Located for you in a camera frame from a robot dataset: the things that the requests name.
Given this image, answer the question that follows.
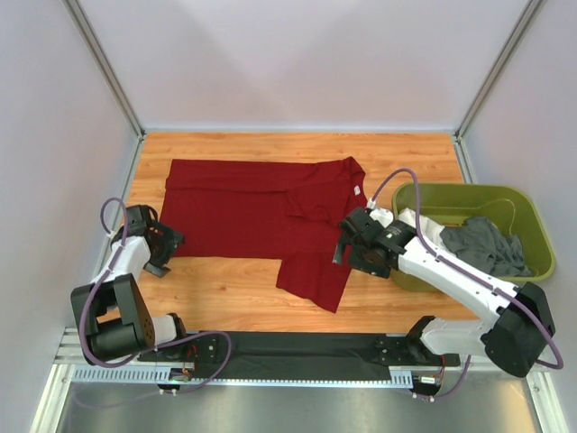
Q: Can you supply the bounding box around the red t-shirt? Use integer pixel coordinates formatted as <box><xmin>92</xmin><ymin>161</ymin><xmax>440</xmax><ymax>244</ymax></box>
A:
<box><xmin>160</xmin><ymin>157</ymin><xmax>367</xmax><ymax>312</ymax></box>

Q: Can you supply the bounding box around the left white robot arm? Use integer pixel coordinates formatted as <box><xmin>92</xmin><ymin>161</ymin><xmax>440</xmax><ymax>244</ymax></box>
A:
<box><xmin>70</xmin><ymin>205</ymin><xmax>190</xmax><ymax>368</ymax></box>

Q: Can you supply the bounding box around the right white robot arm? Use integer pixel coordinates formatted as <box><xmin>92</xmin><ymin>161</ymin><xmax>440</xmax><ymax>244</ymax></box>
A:
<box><xmin>333</xmin><ymin>207</ymin><xmax>555</xmax><ymax>378</ymax></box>

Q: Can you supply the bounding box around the white t-shirt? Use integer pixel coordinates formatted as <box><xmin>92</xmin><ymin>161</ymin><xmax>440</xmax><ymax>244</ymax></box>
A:
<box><xmin>398</xmin><ymin>207</ymin><xmax>448</xmax><ymax>252</ymax></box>

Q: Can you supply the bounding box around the green plastic bin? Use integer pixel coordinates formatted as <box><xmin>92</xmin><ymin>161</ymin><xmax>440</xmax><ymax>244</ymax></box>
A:
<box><xmin>391</xmin><ymin>183</ymin><xmax>555</xmax><ymax>285</ymax></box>

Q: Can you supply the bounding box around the grey t-shirt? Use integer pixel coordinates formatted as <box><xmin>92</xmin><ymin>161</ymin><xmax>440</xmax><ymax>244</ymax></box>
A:
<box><xmin>440</xmin><ymin>216</ymin><xmax>532</xmax><ymax>277</ymax></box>

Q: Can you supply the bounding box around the black cloth strip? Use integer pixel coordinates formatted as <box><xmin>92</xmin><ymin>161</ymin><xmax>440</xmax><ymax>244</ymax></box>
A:
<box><xmin>195</xmin><ymin>332</ymin><xmax>390</xmax><ymax>380</ymax></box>

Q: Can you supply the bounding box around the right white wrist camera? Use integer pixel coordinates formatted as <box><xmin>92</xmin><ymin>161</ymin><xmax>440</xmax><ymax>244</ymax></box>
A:
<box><xmin>366</xmin><ymin>199</ymin><xmax>395</xmax><ymax>227</ymax></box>

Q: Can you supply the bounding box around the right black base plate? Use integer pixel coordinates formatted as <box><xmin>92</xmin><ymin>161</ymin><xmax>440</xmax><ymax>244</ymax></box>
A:
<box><xmin>374</xmin><ymin>335</ymin><xmax>461</xmax><ymax>367</ymax></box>

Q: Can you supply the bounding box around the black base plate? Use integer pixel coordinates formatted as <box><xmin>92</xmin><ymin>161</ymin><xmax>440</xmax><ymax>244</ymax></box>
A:
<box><xmin>374</xmin><ymin>335</ymin><xmax>461</xmax><ymax>367</ymax></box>
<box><xmin>137</xmin><ymin>334</ymin><xmax>228</xmax><ymax>366</ymax></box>

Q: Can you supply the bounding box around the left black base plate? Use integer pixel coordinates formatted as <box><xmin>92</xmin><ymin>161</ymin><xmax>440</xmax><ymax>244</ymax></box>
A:
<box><xmin>137</xmin><ymin>334</ymin><xmax>228</xmax><ymax>366</ymax></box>

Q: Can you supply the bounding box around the slotted cable duct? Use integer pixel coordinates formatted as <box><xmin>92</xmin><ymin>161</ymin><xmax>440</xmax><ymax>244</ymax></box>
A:
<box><xmin>70</xmin><ymin>365</ymin><xmax>413</xmax><ymax>390</ymax></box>

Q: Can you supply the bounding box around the aluminium mounting rail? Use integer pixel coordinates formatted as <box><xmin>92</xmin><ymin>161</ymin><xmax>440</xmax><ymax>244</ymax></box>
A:
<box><xmin>56</xmin><ymin>327</ymin><xmax>550</xmax><ymax>373</ymax></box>

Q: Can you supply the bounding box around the left aluminium frame post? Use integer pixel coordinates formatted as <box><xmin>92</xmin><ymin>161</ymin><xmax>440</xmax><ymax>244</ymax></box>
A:
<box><xmin>62</xmin><ymin>0</ymin><xmax>145</xmax><ymax>138</ymax></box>

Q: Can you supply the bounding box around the aluminium frame post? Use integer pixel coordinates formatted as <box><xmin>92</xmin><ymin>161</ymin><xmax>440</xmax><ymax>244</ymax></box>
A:
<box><xmin>454</xmin><ymin>0</ymin><xmax>546</xmax><ymax>142</ymax></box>
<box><xmin>62</xmin><ymin>0</ymin><xmax>145</xmax><ymax>138</ymax></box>

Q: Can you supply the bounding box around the right aluminium frame post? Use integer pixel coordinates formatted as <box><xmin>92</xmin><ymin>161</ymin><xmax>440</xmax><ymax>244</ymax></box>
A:
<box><xmin>454</xmin><ymin>0</ymin><xmax>546</xmax><ymax>142</ymax></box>

